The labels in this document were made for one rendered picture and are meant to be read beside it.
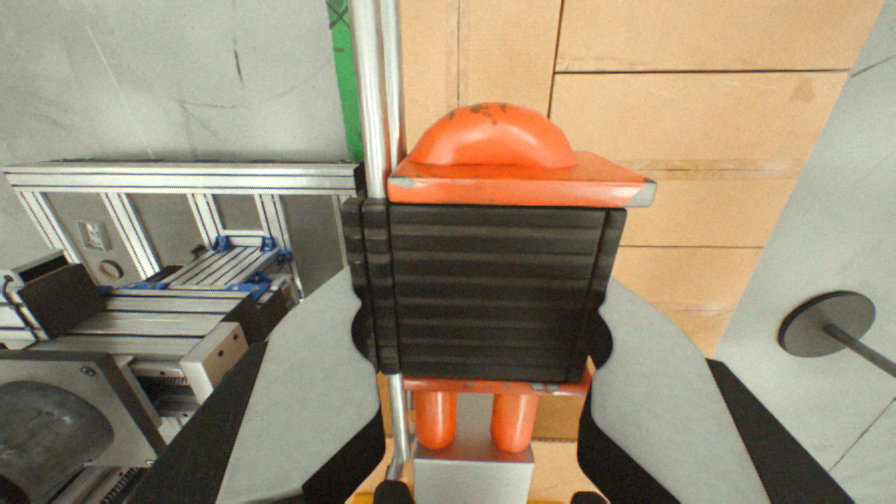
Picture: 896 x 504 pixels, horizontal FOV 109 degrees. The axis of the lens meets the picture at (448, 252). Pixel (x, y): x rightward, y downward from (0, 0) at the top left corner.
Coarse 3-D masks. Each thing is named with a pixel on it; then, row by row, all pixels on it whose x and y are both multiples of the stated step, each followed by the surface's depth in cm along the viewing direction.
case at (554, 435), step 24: (384, 384) 46; (384, 408) 42; (552, 408) 42; (576, 408) 41; (552, 432) 39; (576, 432) 39; (384, 456) 40; (552, 456) 39; (576, 456) 38; (408, 480) 42; (552, 480) 41; (576, 480) 41
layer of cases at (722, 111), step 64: (448, 0) 62; (512, 0) 61; (576, 0) 61; (640, 0) 61; (704, 0) 60; (768, 0) 60; (832, 0) 60; (448, 64) 67; (512, 64) 66; (576, 64) 66; (640, 64) 65; (704, 64) 65; (768, 64) 65; (832, 64) 64; (576, 128) 71; (640, 128) 71; (704, 128) 70; (768, 128) 70; (704, 192) 77; (768, 192) 76; (640, 256) 85; (704, 256) 84; (704, 320) 93
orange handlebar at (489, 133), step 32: (448, 128) 10; (480, 128) 9; (512, 128) 9; (544, 128) 10; (416, 160) 10; (448, 160) 10; (480, 160) 10; (512, 160) 10; (544, 160) 10; (576, 160) 10; (416, 416) 16; (448, 416) 15; (512, 416) 15; (512, 448) 16
